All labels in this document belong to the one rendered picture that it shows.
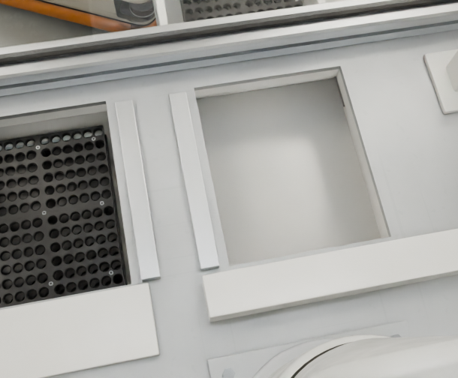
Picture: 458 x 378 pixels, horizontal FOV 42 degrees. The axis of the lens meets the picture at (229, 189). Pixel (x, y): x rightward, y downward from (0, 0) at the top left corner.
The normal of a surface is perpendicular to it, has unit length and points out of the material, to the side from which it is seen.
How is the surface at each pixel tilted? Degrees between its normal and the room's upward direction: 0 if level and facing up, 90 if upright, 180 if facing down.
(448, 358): 15
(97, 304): 0
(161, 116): 0
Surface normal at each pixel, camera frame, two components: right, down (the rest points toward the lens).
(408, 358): -0.27, -0.86
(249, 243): 0.04, -0.35
